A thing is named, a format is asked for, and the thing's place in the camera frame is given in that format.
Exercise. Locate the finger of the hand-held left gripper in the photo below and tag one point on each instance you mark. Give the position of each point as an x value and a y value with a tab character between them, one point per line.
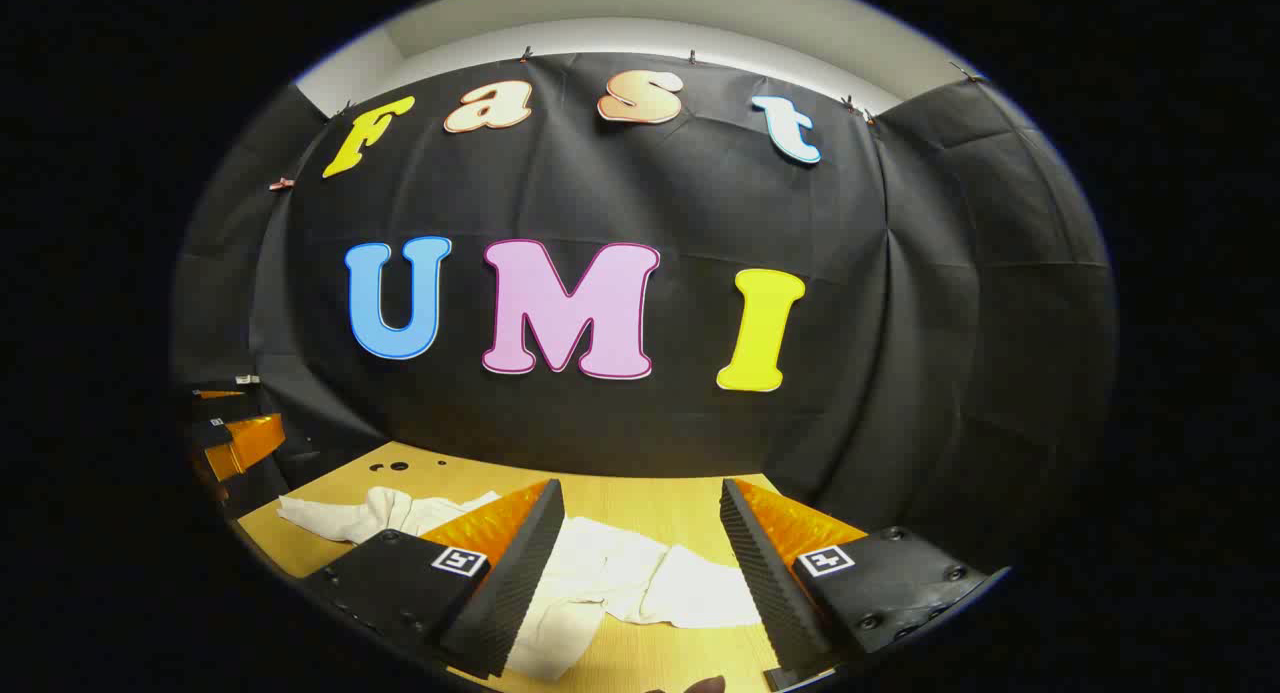
220	403
250	441

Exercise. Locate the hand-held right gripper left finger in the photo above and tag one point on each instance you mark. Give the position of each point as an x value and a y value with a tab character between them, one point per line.
510	583

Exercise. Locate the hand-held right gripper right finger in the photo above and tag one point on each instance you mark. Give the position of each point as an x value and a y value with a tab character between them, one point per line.
765	583

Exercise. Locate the cream white sweater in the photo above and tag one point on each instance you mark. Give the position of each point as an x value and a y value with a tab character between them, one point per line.
620	573

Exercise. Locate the black backdrop cloth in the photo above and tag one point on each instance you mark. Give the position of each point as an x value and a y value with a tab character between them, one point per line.
650	193

